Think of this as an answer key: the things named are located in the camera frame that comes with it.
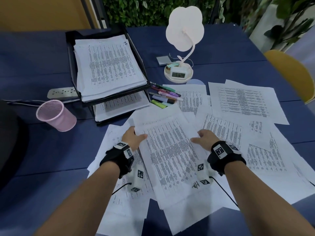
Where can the mint green eraser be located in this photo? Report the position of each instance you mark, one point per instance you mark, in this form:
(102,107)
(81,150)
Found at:
(173,64)

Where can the bunch of coloured markers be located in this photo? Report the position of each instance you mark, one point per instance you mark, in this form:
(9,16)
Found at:
(165,97)

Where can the white power strip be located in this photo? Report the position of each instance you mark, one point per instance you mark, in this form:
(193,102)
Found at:
(61,93)

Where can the person's left hand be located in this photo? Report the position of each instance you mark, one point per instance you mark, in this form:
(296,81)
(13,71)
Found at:
(133,140)

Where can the black mesh tiered tray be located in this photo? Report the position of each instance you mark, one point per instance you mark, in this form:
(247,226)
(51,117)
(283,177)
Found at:
(70,61)

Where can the pile of printed papers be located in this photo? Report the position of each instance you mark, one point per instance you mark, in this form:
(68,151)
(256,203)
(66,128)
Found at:
(246,105)

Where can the white flower-shaped desk lamp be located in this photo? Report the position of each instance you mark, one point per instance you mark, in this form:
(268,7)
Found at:
(184,27)

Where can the green plant wall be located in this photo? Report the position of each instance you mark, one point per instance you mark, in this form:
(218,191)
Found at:
(147,9)

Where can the printed paper sheet bundle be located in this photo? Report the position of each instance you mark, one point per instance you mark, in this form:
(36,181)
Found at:
(172,157)
(115,94)
(123,105)
(108,66)

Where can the small digital clock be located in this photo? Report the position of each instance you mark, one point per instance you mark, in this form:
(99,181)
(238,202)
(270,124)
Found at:
(178,74)

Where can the dark green potted plant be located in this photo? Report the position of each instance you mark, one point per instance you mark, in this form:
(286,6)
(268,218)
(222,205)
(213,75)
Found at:
(274,33)

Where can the person's right forearm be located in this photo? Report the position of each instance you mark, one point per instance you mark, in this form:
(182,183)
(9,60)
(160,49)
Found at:
(265,204)

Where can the black wristband with markers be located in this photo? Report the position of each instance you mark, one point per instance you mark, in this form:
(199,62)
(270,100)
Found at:
(228,159)
(113,158)

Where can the small grey square card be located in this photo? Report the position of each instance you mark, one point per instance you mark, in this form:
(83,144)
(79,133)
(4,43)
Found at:
(163,60)

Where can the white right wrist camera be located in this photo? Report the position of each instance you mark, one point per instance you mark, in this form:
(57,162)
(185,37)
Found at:
(204,174)

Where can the black right wristband with markers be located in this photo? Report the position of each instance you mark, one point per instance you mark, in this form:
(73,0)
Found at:
(228,159)

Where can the black left wristband with markers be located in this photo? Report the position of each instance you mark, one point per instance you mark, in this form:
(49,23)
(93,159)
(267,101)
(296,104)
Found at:
(113,158)

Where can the person's left forearm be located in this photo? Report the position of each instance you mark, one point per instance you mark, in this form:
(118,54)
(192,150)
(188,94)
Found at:
(78,204)

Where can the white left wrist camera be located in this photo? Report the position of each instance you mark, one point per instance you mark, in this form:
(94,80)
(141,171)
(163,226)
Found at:
(137,181)

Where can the pale blue round pad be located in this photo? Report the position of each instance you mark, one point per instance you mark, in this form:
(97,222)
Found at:
(195,82)

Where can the pink mesh cup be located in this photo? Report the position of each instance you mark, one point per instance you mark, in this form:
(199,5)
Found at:
(59,119)

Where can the person's right hand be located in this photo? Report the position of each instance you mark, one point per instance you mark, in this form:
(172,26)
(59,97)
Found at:
(208,140)

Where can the large black chair back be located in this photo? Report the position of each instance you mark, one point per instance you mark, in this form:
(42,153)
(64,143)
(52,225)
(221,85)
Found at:
(9,145)

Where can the dark metal door frame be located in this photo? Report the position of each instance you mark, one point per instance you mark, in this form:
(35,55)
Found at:
(98,12)

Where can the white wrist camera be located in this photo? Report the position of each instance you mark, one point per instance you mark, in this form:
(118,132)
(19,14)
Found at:
(137,181)
(204,174)

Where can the white column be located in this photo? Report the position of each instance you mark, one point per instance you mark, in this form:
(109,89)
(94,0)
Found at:
(258,31)

